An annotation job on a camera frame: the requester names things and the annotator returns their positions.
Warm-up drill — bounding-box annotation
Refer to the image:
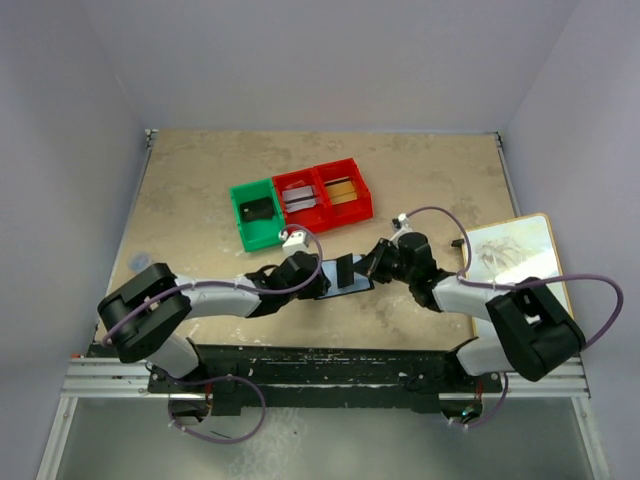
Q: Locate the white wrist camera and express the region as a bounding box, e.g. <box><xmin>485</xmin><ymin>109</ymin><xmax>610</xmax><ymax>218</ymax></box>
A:
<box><xmin>278</xmin><ymin>225</ymin><xmax>310</xmax><ymax>256</ymax></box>
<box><xmin>392</xmin><ymin>213</ymin><xmax>412</xmax><ymax>241</ymax></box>

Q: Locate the aluminium frame profile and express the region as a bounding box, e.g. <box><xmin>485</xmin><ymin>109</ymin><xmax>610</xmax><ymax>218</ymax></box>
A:
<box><xmin>60</xmin><ymin>357</ymin><xmax>590</xmax><ymax>399</ymax></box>

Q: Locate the white board wooden frame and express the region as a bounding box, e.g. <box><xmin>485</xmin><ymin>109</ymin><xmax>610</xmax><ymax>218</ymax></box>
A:
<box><xmin>459</xmin><ymin>212</ymin><xmax>576</xmax><ymax>342</ymax></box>

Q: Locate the right red plastic bin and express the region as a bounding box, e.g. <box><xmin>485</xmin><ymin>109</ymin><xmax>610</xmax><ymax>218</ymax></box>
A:
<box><xmin>313</xmin><ymin>158</ymin><xmax>373</xmax><ymax>231</ymax></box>

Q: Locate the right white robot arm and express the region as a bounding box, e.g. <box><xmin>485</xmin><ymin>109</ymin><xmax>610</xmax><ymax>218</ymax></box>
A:
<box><xmin>354</xmin><ymin>232</ymin><xmax>586</xmax><ymax>391</ymax></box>

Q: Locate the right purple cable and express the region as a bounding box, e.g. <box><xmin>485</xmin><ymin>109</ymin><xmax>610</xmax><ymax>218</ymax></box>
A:
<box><xmin>394</xmin><ymin>206</ymin><xmax>625</xmax><ymax>430</ymax></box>

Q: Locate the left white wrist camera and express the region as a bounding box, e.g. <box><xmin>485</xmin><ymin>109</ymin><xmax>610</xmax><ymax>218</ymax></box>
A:
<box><xmin>278</xmin><ymin>225</ymin><xmax>310</xmax><ymax>256</ymax></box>

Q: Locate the red plastic bin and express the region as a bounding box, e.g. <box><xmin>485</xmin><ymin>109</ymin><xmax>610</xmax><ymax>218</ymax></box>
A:
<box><xmin>272</xmin><ymin>168</ymin><xmax>333</xmax><ymax>233</ymax></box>
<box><xmin>313</xmin><ymin>158</ymin><xmax>373</xmax><ymax>231</ymax></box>

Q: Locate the black leather card holder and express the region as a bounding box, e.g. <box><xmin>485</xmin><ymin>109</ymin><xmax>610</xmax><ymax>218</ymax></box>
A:
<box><xmin>316</xmin><ymin>254</ymin><xmax>374</xmax><ymax>300</ymax></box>

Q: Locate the green plastic bin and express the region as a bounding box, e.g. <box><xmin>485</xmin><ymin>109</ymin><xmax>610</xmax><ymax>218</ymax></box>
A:
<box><xmin>230</xmin><ymin>178</ymin><xmax>285</xmax><ymax>252</ymax></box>

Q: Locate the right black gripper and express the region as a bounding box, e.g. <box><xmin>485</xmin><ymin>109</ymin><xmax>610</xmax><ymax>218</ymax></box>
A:
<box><xmin>350</xmin><ymin>238</ymin><xmax>416</xmax><ymax>285</ymax></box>

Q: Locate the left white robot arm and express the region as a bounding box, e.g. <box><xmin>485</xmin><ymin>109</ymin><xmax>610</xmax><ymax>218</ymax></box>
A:
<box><xmin>97</xmin><ymin>252</ymin><xmax>331</xmax><ymax>392</ymax></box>

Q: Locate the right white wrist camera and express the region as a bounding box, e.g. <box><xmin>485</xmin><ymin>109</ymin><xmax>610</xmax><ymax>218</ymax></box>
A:
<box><xmin>392</xmin><ymin>213</ymin><xmax>412</xmax><ymax>241</ymax></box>

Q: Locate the middle red plastic bin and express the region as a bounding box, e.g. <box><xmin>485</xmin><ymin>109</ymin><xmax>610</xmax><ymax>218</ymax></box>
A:
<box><xmin>272</xmin><ymin>168</ymin><xmax>333</xmax><ymax>233</ymax></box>

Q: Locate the gold cards stack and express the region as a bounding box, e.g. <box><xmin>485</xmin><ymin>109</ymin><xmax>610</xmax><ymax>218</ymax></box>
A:
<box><xmin>324</xmin><ymin>177</ymin><xmax>358</xmax><ymax>206</ymax></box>

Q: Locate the black card holder in bin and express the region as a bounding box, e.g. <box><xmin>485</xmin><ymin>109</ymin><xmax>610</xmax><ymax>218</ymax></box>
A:
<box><xmin>239</xmin><ymin>197</ymin><xmax>275</xmax><ymax>223</ymax></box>

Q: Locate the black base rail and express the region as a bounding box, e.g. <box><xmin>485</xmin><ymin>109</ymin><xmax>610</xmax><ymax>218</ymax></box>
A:
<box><xmin>148</xmin><ymin>345</ymin><xmax>502</xmax><ymax>416</ymax></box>

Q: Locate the silver cards stack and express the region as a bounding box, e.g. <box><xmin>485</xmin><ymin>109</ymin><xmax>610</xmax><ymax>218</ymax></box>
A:
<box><xmin>282</xmin><ymin>185</ymin><xmax>319</xmax><ymax>213</ymax></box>

